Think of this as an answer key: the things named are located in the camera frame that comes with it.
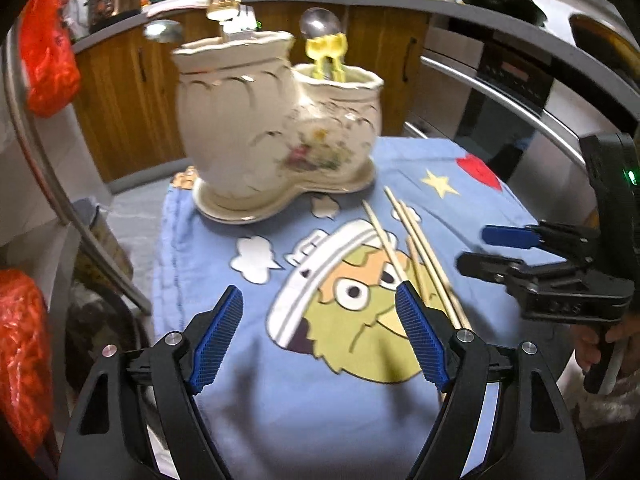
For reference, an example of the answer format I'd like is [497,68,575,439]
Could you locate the wooden base cabinets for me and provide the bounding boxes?
[74,0,431,188]

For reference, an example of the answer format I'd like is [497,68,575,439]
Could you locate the chrome curved rail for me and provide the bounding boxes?
[1,20,153,316]

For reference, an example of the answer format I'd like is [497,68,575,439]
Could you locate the yellow plastic fork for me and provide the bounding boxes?
[326,32,348,82]

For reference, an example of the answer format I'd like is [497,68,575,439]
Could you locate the gold fork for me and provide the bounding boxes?
[206,0,240,22]

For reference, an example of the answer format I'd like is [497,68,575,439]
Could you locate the cream ceramic double utensil holder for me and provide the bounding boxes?
[171,32,384,224]

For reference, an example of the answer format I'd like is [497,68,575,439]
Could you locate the silver spoon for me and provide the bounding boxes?
[143,18,184,44]
[299,6,342,40]

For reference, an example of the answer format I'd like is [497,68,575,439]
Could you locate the person's right hand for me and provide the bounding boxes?
[572,314,640,376]

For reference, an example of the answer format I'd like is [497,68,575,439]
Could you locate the wooden chopstick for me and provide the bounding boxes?
[397,199,474,332]
[383,185,464,331]
[361,200,409,282]

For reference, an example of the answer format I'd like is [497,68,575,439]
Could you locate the built-in oven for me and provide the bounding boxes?
[404,16,638,222]

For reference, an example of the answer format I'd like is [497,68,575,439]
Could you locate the blue cartoon cloth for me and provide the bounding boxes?
[153,138,570,479]

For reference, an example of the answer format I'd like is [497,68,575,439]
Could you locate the silver fork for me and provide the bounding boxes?
[221,4,257,42]

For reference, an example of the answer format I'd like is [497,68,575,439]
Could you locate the red plastic bag hanging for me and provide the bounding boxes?
[18,0,81,118]

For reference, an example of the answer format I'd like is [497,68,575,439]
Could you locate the red plastic bag low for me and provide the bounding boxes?
[1,269,53,456]

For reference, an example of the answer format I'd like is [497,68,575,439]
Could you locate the silver spoon in holder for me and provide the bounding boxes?
[299,6,342,40]

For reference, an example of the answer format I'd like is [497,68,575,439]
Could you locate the white dish towel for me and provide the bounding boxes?
[144,0,209,18]

